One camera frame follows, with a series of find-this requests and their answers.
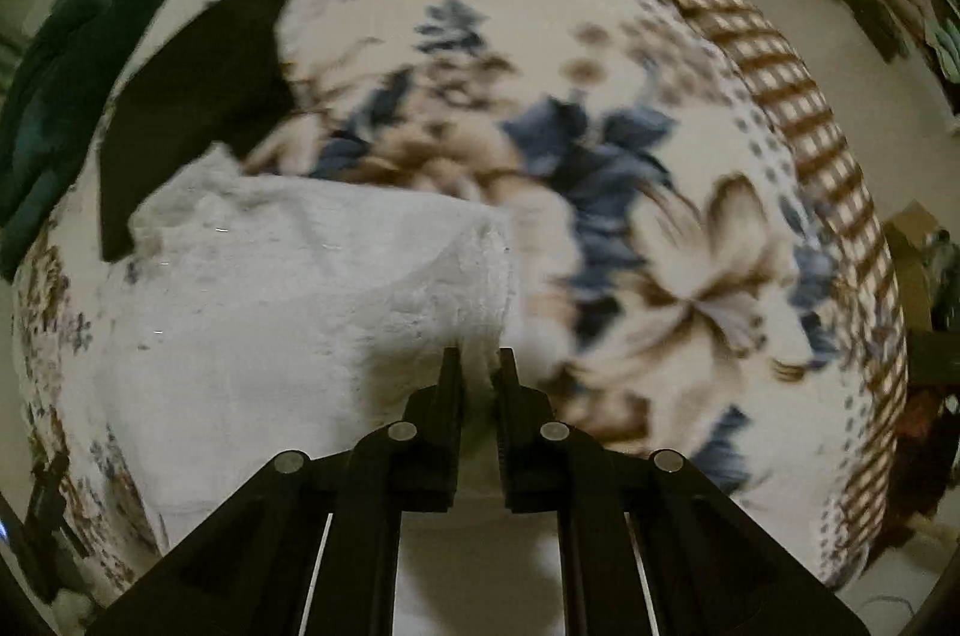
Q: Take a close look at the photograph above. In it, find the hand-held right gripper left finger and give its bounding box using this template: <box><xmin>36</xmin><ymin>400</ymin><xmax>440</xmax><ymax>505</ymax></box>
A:
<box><xmin>86</xmin><ymin>346</ymin><xmax>465</xmax><ymax>636</ymax></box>

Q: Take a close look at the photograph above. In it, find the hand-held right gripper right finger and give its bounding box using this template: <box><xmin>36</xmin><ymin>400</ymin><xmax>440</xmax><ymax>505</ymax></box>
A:
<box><xmin>496</xmin><ymin>347</ymin><xmax>872</xmax><ymax>636</ymax></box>

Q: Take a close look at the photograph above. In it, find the white fuzzy garment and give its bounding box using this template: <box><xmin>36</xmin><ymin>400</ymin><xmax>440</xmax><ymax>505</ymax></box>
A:
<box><xmin>96</xmin><ymin>145</ymin><xmax>520</xmax><ymax>536</ymax></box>

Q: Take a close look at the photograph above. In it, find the floral printed blanket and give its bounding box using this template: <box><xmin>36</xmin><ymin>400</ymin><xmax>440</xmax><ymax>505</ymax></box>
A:
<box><xmin>11</xmin><ymin>0</ymin><xmax>910</xmax><ymax>618</ymax></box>

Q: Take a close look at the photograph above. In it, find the black cloth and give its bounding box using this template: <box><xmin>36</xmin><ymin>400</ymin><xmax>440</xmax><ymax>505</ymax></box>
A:
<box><xmin>97</xmin><ymin>0</ymin><xmax>297</xmax><ymax>262</ymax></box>

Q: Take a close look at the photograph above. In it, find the cardboard box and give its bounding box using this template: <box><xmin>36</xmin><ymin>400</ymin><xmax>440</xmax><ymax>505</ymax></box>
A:
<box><xmin>883</xmin><ymin>199</ymin><xmax>947</xmax><ymax>333</ymax></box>

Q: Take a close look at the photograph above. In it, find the dark green cloth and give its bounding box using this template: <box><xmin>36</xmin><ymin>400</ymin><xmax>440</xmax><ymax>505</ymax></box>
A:
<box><xmin>0</xmin><ymin>0</ymin><xmax>197</xmax><ymax>281</ymax></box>

